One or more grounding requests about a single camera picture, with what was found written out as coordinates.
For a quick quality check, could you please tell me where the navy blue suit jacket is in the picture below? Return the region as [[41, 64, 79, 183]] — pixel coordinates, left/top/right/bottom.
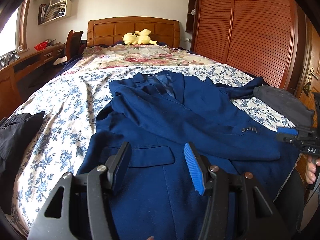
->
[[79, 70, 299, 239]]

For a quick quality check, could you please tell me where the person's right hand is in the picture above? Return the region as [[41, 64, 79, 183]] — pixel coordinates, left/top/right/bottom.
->
[[305, 155, 319, 185]]

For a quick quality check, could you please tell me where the dark grey folded garment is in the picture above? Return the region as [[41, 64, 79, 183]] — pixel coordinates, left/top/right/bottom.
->
[[253, 86, 315, 126]]

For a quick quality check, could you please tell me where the black folded garment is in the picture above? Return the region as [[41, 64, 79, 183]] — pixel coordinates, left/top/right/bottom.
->
[[0, 111, 44, 215]]

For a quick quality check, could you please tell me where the wooden louvered wardrobe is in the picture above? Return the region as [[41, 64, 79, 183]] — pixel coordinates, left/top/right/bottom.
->
[[187, 0, 306, 93]]

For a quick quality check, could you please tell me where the blue floral white bedspread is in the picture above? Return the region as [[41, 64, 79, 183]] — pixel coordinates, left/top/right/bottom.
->
[[10, 63, 297, 230]]

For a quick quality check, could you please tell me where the wooden desk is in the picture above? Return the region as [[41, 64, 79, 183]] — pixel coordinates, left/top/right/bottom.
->
[[0, 43, 65, 118]]

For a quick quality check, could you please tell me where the pink floral quilt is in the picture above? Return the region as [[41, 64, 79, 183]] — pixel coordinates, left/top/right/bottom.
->
[[75, 44, 215, 69]]

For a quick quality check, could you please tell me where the yellow plush toy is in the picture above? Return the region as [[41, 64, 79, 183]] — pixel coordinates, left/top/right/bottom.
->
[[123, 29, 157, 45]]

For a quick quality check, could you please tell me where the wooden chair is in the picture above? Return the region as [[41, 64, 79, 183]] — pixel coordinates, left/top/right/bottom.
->
[[66, 30, 83, 60]]

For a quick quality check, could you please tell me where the wooden headboard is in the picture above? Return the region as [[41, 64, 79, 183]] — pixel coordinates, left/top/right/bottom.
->
[[87, 16, 180, 48]]

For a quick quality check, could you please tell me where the brass door handle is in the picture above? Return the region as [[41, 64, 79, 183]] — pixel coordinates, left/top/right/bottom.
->
[[303, 67, 319, 96]]

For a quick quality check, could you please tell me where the white wall shelf with books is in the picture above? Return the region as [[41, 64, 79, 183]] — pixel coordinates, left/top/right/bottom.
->
[[35, 0, 72, 25]]

